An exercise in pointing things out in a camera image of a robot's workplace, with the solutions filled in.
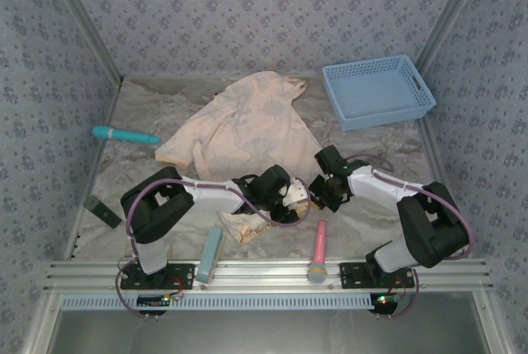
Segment peach printed t-shirt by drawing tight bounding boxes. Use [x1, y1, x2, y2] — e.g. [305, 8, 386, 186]
[155, 71, 325, 246]

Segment pink toy microphone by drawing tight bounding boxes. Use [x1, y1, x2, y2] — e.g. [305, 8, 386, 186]
[307, 220, 330, 286]

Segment light blue board eraser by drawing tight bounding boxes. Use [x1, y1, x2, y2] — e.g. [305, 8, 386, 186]
[195, 225, 227, 286]

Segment blue plastic basket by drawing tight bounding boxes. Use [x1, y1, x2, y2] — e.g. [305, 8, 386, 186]
[321, 54, 437, 132]

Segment grey metal front panel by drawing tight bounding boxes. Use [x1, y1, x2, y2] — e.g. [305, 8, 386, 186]
[22, 291, 511, 354]

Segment teal cylindrical wand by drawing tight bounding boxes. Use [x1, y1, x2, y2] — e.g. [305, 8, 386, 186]
[91, 125, 162, 145]

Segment small black box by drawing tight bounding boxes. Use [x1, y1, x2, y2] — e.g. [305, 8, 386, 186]
[82, 195, 123, 230]

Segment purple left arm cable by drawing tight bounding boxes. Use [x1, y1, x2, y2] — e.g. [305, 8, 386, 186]
[114, 178, 313, 321]

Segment aluminium front rail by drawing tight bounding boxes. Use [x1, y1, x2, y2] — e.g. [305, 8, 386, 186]
[43, 257, 494, 294]

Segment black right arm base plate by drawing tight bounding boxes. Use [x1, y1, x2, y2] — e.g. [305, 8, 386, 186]
[338, 262, 416, 291]

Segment light blue slotted cable duct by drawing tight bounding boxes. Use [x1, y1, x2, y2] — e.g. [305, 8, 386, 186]
[59, 292, 379, 312]

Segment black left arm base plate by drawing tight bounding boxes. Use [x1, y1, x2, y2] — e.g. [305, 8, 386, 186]
[119, 262, 196, 291]

